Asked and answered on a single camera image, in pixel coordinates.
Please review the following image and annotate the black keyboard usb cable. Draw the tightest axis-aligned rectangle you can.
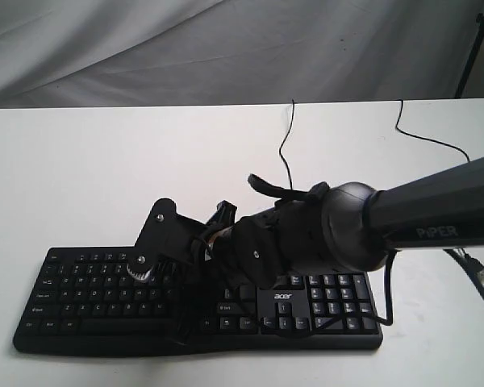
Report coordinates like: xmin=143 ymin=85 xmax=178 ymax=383
xmin=279 ymin=98 xmax=484 ymax=281

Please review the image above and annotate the grey backdrop cloth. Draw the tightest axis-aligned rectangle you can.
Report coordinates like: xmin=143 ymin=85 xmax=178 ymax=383
xmin=0 ymin=1 xmax=484 ymax=108

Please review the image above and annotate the black tripod stand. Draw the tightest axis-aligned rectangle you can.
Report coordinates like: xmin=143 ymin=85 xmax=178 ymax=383
xmin=453 ymin=11 xmax=484 ymax=99

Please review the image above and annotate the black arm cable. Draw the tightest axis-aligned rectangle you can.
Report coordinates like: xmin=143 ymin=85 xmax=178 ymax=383
xmin=225 ymin=173 xmax=484 ymax=343

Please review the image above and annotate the black acer keyboard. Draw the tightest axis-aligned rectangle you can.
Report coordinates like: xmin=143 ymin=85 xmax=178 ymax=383
xmin=13 ymin=247 xmax=383 ymax=357

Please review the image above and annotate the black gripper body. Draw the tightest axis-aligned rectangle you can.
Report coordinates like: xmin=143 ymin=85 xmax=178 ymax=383
xmin=127 ymin=198 xmax=237 ymax=285

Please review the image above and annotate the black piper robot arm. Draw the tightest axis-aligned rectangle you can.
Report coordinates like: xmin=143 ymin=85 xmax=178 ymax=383
xmin=127 ymin=157 xmax=484 ymax=302

